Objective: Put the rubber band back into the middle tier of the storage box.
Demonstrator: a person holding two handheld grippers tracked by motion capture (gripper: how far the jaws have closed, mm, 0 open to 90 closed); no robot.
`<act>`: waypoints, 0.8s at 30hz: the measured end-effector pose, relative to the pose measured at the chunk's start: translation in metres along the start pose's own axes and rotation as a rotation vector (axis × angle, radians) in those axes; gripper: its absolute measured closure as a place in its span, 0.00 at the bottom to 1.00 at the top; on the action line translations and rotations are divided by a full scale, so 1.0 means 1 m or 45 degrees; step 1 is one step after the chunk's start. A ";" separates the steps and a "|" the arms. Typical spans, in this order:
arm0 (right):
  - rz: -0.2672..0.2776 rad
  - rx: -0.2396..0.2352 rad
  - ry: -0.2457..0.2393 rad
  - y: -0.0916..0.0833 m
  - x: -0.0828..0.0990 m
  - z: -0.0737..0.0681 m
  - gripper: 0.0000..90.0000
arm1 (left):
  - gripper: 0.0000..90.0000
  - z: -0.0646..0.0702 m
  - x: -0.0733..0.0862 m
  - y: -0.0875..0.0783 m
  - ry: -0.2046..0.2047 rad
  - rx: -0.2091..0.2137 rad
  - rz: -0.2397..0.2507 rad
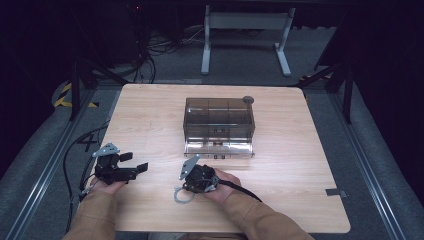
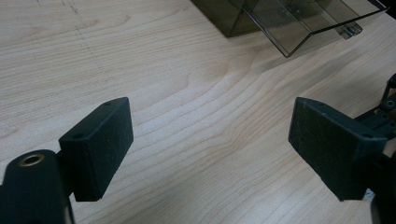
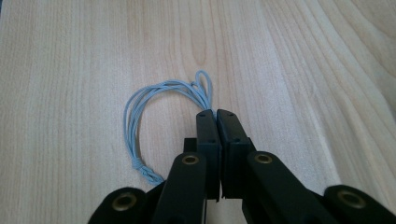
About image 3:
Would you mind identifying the light blue elastic cord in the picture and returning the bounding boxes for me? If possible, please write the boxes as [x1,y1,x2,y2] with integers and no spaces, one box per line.
[123,69,217,185]

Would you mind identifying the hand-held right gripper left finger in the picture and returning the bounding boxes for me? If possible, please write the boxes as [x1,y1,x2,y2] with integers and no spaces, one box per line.
[183,108,223,201]

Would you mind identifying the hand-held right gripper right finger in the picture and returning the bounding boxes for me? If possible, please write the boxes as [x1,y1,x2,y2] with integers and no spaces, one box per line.
[216,108,257,200]

